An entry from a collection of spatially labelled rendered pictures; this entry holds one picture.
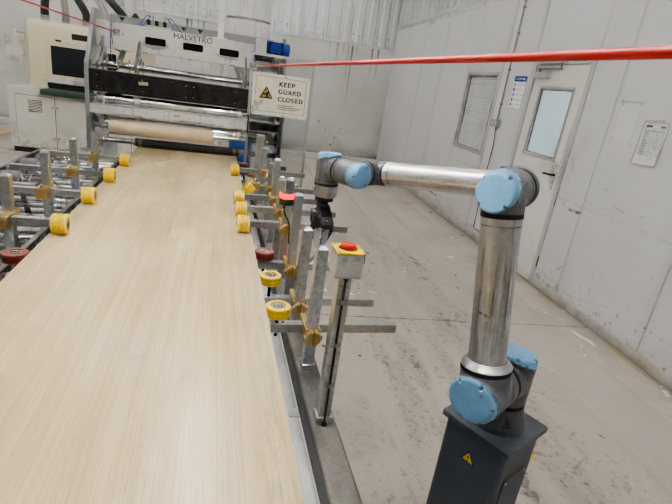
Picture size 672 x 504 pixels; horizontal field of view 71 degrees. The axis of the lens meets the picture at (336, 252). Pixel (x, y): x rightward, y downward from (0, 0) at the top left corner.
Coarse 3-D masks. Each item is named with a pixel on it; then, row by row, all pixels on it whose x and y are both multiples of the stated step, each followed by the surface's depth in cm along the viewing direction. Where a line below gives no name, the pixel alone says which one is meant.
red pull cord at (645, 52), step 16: (608, 48) 33; (624, 48) 31; (640, 48) 30; (656, 48) 29; (288, 64) 182; (304, 64) 147; (320, 64) 124; (336, 64) 108; (352, 64) 95; (368, 64) 85
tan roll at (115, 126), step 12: (120, 120) 374; (132, 120) 378; (120, 132) 375; (132, 132) 377; (144, 132) 378; (156, 132) 380; (168, 132) 382; (180, 132) 384; (192, 132) 387; (204, 132) 389
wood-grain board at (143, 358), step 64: (128, 192) 255; (192, 192) 273; (64, 256) 166; (128, 256) 174; (192, 256) 182; (0, 320) 124; (64, 320) 128; (128, 320) 132; (192, 320) 137; (256, 320) 142; (0, 384) 101; (64, 384) 104; (128, 384) 107; (192, 384) 110; (256, 384) 113; (0, 448) 85; (64, 448) 87; (128, 448) 89; (192, 448) 91; (256, 448) 94
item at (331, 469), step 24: (264, 240) 272; (288, 336) 175; (288, 360) 170; (312, 384) 149; (312, 408) 138; (312, 432) 129; (336, 432) 130; (312, 456) 126; (336, 456) 122; (336, 480) 114
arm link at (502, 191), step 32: (480, 192) 128; (512, 192) 122; (480, 224) 133; (512, 224) 127; (480, 256) 133; (512, 256) 129; (480, 288) 134; (512, 288) 132; (480, 320) 135; (480, 352) 136; (480, 384) 134; (512, 384) 142; (480, 416) 136
